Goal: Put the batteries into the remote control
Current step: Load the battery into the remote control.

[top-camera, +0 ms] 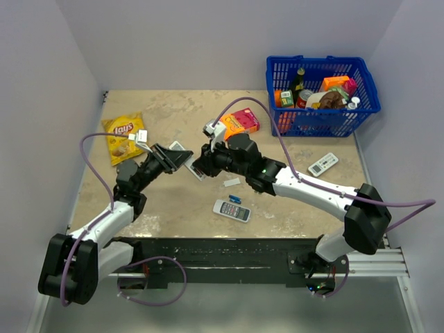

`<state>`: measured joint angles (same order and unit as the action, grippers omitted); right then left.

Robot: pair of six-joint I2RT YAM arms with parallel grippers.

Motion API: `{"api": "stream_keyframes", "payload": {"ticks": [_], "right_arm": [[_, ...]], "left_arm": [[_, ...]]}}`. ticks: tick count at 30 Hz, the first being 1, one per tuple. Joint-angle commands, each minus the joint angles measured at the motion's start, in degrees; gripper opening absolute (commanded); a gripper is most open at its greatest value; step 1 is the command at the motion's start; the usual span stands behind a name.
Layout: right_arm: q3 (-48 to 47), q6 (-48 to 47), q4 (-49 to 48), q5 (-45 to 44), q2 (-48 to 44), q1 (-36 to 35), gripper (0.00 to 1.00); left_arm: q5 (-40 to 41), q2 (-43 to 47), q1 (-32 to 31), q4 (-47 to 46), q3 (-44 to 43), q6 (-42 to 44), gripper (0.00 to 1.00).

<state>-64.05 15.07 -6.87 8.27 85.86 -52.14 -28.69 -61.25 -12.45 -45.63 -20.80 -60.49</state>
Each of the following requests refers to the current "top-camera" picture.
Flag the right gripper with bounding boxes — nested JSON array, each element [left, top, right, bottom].
[[193, 137, 250, 178]]

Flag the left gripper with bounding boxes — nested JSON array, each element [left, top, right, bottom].
[[135, 143, 193, 193]]

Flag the white long remote control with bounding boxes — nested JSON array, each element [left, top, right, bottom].
[[169, 141, 205, 181]]

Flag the white battery cover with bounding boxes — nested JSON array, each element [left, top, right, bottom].
[[223, 178, 241, 187]]

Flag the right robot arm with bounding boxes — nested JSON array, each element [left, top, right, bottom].
[[193, 134, 391, 273]]

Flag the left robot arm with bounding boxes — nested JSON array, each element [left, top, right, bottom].
[[37, 144, 193, 305]]

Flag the grey-faced remote control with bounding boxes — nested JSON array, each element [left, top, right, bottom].
[[212, 199, 251, 223]]

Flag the small white remote control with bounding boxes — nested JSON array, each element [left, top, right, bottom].
[[308, 153, 339, 178]]

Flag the yellow Lays chips bag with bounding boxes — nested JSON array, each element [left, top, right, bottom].
[[101, 112, 145, 167]]

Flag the orange pink sponge box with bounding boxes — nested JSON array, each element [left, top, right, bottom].
[[220, 108, 260, 141]]

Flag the green yellow carton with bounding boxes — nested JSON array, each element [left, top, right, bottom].
[[280, 90, 295, 108]]

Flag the dark glass bottle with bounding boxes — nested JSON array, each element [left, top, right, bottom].
[[289, 67, 305, 103]]

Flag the brown snack packet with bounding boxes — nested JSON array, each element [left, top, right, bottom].
[[305, 90, 347, 110]]

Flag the blue plastic basket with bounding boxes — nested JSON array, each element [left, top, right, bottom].
[[266, 55, 381, 137]]

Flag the white bottle cap item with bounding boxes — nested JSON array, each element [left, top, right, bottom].
[[347, 96, 360, 110]]

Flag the orange pink box in basket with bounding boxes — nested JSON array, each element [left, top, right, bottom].
[[319, 76, 357, 99]]

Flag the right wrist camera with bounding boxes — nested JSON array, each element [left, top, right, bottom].
[[203, 121, 227, 152]]

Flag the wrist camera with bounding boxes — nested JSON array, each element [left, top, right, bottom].
[[203, 121, 227, 152], [128, 129, 152, 153]]

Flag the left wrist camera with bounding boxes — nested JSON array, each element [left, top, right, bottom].
[[128, 129, 152, 153]]

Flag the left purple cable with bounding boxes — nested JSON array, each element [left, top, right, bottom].
[[60, 133, 135, 308]]

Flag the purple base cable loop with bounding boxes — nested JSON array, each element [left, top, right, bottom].
[[117, 255, 188, 308]]

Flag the black table front rail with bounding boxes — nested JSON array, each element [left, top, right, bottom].
[[100, 237, 349, 289]]

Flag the aluminium frame rail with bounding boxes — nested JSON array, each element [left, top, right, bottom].
[[341, 235, 412, 278]]

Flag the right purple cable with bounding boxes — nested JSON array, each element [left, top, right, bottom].
[[213, 96, 436, 299]]

